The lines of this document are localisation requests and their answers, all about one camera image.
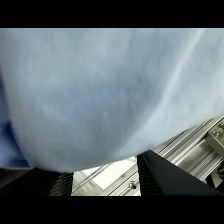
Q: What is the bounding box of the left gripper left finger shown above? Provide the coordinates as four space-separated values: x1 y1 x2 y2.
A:
0 167 74 197

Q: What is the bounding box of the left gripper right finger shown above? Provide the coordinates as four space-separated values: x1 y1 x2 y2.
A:
136 149 224 197

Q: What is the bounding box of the light blue shirt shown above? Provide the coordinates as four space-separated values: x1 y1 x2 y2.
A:
0 28 224 174

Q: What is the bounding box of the silver frame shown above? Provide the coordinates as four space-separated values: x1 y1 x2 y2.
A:
71 114 224 197

